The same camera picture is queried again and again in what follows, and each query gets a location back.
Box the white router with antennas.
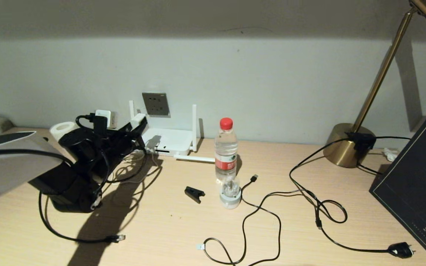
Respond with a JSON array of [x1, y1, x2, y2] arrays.
[[129, 100, 216, 163]]

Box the brass desk lamp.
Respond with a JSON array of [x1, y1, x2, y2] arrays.
[[322, 0, 426, 169]]

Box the grey wall socket plate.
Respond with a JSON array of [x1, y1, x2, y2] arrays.
[[142, 92, 170, 118]]

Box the black box on lamp cord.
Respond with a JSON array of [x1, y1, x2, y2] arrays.
[[344, 132, 376, 152]]

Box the black lamp power cord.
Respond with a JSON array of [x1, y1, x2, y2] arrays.
[[289, 136, 416, 258]]

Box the water bottle red cap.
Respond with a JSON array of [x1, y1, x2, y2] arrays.
[[214, 118, 238, 183]]

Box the small black clip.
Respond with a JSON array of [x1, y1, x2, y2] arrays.
[[184, 186, 206, 203]]

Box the white toilet paper roll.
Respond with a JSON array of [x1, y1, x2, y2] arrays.
[[50, 122, 78, 143]]

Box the black USB cable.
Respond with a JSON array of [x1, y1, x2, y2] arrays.
[[197, 174, 322, 266]]

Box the black ethernet cable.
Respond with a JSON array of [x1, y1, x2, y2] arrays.
[[38, 192, 126, 243]]

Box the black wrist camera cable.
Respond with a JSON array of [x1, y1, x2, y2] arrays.
[[75, 114, 149, 196]]

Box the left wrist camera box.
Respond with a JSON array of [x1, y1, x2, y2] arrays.
[[95, 109, 118, 137]]

